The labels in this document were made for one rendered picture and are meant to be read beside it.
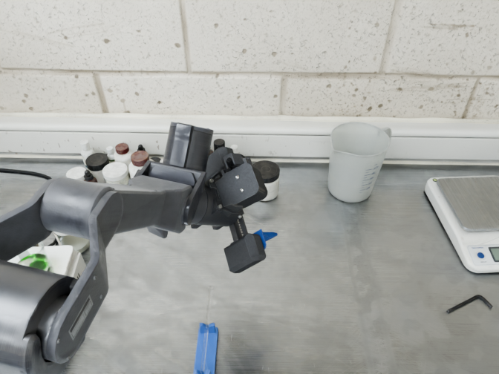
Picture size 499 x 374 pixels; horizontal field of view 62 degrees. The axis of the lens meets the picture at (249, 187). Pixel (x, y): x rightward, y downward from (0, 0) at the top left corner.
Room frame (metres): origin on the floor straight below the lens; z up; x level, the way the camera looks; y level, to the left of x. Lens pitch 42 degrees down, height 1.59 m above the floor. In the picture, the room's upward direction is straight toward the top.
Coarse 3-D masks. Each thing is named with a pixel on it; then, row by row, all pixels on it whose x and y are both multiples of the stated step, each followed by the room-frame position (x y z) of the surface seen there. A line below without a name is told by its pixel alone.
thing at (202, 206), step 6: (204, 192) 0.40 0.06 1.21; (204, 198) 0.39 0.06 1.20; (198, 204) 0.38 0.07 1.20; (204, 204) 0.39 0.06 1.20; (198, 210) 0.38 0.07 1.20; (204, 210) 0.38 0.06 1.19; (198, 216) 0.38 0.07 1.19; (192, 222) 0.38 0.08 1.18; (150, 228) 0.36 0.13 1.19; (156, 234) 0.35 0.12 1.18; (162, 234) 0.34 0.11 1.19
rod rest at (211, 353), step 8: (200, 328) 0.36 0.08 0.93; (216, 328) 0.37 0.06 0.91; (200, 336) 0.36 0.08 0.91; (208, 336) 0.36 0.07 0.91; (216, 336) 0.36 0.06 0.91; (200, 344) 0.34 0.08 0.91; (208, 344) 0.34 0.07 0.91; (216, 344) 0.34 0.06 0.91; (200, 352) 0.33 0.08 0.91; (208, 352) 0.33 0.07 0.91; (216, 352) 0.33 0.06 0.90; (200, 360) 0.31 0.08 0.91; (208, 360) 0.31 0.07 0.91; (208, 368) 0.30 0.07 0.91
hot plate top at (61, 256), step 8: (48, 248) 0.49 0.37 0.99; (56, 248) 0.49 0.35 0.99; (64, 248) 0.49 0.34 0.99; (72, 248) 0.49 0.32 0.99; (56, 256) 0.47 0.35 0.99; (64, 256) 0.47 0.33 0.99; (72, 256) 0.47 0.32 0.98; (56, 264) 0.45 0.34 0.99; (64, 264) 0.45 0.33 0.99; (56, 272) 0.43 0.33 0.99; (64, 272) 0.43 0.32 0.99
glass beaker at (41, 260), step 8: (32, 248) 0.45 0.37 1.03; (40, 248) 0.45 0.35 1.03; (16, 256) 0.44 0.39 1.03; (24, 256) 0.44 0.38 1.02; (32, 256) 0.41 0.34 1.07; (40, 256) 0.42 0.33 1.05; (48, 256) 0.44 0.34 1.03; (24, 264) 0.40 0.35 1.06; (32, 264) 0.40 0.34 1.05; (40, 264) 0.41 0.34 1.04; (48, 264) 0.42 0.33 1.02
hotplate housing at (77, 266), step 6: (78, 252) 0.50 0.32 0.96; (72, 258) 0.48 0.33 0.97; (78, 258) 0.48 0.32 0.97; (72, 264) 0.46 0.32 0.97; (78, 264) 0.47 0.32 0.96; (84, 264) 0.49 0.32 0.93; (72, 270) 0.45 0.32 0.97; (78, 270) 0.46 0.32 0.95; (72, 276) 0.44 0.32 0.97; (78, 276) 0.46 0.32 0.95
